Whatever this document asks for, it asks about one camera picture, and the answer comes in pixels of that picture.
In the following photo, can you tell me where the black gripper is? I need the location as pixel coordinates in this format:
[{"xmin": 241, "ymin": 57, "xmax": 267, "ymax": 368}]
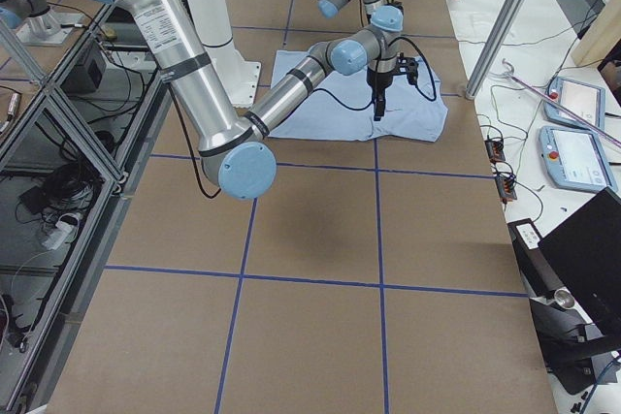
[{"xmin": 366, "ymin": 67, "xmax": 393, "ymax": 121}]

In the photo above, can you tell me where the light blue t-shirt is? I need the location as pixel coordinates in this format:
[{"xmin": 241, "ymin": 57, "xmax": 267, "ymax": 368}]
[{"xmin": 271, "ymin": 64, "xmax": 448, "ymax": 143}]

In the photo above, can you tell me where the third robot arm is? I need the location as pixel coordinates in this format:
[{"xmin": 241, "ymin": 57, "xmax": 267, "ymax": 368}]
[{"xmin": 1, "ymin": 0, "xmax": 75, "ymax": 47}]

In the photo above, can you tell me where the small orange electronics board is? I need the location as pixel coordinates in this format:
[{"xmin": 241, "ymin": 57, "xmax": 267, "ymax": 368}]
[{"xmin": 484, "ymin": 138, "xmax": 506, "ymax": 163}]

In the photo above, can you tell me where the near teach pendant tablet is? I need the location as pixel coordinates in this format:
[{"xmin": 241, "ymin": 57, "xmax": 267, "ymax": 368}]
[{"xmin": 539, "ymin": 126, "xmax": 617, "ymax": 193}]

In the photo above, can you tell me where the teach pendant tablet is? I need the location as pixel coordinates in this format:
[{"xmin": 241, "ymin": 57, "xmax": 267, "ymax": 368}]
[
  {"xmin": 539, "ymin": 126, "xmax": 617, "ymax": 193},
  {"xmin": 544, "ymin": 77, "xmax": 605, "ymax": 129}
]

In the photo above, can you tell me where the far teach pendant tablet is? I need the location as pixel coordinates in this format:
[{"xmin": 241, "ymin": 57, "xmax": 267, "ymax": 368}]
[{"xmin": 544, "ymin": 77, "xmax": 605, "ymax": 129}]

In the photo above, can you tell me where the reacher stick with white hook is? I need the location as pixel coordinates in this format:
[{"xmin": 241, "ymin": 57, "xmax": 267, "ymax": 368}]
[{"xmin": 502, "ymin": 58, "xmax": 620, "ymax": 147}]

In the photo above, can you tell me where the black box with label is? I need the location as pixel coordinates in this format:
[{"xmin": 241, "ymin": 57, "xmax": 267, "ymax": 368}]
[{"xmin": 507, "ymin": 219, "xmax": 576, "ymax": 309}]

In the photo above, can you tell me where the black laptop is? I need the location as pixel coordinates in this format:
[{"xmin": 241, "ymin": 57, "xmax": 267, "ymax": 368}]
[{"xmin": 539, "ymin": 188, "xmax": 620, "ymax": 334}]

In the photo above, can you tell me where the white pillar with base plate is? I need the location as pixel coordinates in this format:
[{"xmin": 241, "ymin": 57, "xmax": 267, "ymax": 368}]
[{"xmin": 187, "ymin": 0, "xmax": 261, "ymax": 108}]

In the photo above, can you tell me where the aluminium side frame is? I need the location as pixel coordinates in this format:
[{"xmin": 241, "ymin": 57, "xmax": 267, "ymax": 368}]
[{"xmin": 1, "ymin": 4, "xmax": 169, "ymax": 413}]

